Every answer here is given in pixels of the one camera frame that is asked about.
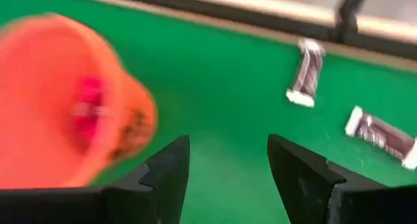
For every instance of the orange halloween bucket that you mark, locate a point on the orange halloween bucket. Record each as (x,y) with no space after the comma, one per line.
(39,87)

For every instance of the light wooden table board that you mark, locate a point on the light wooden table board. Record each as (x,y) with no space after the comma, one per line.
(391,28)

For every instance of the red wrapper candy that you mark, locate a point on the red wrapper candy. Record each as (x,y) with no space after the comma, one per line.
(91,113)

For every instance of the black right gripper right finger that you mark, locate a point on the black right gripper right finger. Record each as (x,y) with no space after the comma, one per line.
(306,191)

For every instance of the black table frame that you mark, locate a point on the black table frame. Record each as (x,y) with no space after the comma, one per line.
(260,19)

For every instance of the black table edge clamp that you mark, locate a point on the black table edge clamp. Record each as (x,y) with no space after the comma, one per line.
(350,12)

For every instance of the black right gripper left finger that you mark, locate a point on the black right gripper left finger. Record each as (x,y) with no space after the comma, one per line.
(156,191)

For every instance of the dark brown candy bar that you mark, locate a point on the dark brown candy bar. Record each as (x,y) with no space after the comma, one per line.
(307,74)
(381,136)

